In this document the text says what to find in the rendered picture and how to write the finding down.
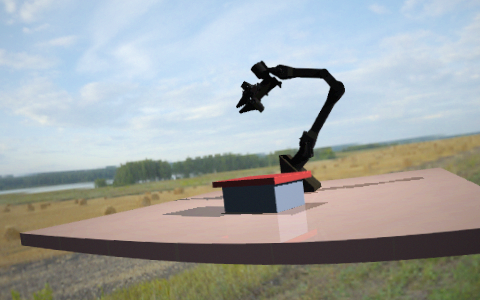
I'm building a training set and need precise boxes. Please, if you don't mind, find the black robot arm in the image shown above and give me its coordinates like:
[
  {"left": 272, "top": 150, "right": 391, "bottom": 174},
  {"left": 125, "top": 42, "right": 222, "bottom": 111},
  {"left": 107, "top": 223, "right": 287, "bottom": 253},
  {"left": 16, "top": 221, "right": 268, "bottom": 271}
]
[{"left": 241, "top": 60, "right": 345, "bottom": 172}]

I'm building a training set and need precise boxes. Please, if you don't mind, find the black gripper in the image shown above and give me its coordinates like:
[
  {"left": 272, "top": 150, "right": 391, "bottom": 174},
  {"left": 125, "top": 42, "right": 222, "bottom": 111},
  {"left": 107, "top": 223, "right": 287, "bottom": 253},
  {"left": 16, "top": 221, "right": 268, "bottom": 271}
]
[{"left": 236, "top": 82, "right": 269, "bottom": 114}]

